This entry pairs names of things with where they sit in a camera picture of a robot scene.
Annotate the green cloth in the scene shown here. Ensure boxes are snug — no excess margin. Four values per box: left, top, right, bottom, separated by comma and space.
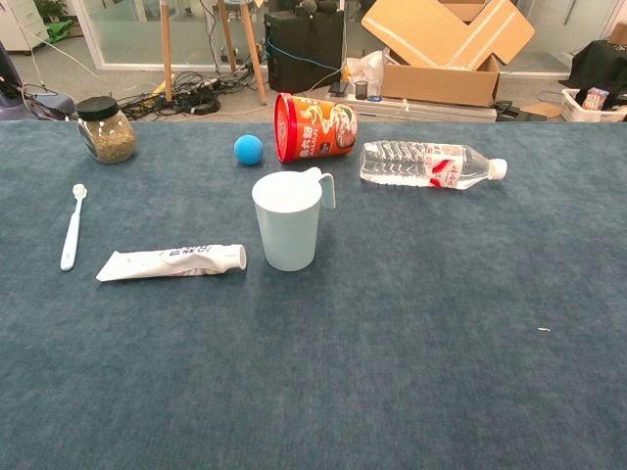
46, 19, 74, 44

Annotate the black computer tower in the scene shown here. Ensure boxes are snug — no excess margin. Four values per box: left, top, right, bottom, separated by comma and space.
264, 9, 345, 94

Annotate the white cabinet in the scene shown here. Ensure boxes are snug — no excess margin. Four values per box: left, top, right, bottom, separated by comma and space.
0, 0, 50, 53

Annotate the small cardboard piece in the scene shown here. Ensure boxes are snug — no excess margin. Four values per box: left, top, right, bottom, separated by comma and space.
519, 102, 564, 120

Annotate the clear plastic water bottle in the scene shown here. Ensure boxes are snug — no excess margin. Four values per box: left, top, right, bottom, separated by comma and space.
360, 140, 508, 191

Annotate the long aluminium profile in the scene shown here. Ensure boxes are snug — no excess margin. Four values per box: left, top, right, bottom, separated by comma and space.
326, 95, 499, 123

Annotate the blue carpet table cover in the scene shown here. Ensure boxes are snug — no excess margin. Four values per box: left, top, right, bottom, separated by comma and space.
0, 119, 627, 470

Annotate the blue ball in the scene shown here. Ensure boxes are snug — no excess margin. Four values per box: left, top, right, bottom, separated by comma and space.
233, 133, 265, 166

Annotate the glass jar black lid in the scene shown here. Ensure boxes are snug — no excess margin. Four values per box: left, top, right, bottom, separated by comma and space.
75, 96, 138, 165

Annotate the blue cable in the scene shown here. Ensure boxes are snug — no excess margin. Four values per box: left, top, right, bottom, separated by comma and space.
266, 36, 344, 72

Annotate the pale blue handled cup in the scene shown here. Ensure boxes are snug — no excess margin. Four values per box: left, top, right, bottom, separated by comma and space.
251, 166, 338, 273

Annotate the red snack canister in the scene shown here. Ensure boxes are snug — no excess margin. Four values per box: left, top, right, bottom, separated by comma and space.
272, 91, 360, 165

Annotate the black cloth cover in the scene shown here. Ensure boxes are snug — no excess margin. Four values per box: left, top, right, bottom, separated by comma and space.
570, 39, 627, 99

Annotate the light blue toothbrush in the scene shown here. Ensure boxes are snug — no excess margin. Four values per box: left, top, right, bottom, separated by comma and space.
59, 183, 89, 272

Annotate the open cardboard box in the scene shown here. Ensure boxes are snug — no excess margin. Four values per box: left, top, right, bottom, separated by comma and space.
380, 53, 502, 109

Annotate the large flattened cardboard box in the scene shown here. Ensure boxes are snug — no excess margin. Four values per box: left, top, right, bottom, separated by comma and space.
361, 0, 536, 70

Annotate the white plastic basket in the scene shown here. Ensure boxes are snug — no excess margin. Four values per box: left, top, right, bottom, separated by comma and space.
559, 87, 627, 123

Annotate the black cable bundle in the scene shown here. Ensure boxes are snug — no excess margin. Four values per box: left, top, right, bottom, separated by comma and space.
117, 70, 268, 118

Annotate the white toothpaste tube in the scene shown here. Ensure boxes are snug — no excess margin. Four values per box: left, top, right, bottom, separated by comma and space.
95, 243, 248, 283

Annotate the wooden furniture leg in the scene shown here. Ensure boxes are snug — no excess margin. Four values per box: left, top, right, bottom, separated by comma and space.
217, 0, 238, 73
238, 0, 268, 107
159, 0, 175, 103

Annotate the white plastic bag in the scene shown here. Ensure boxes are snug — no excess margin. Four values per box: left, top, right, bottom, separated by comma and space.
342, 48, 391, 97

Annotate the small printed carton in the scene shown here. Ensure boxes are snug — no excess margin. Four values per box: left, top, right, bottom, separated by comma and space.
581, 86, 610, 112

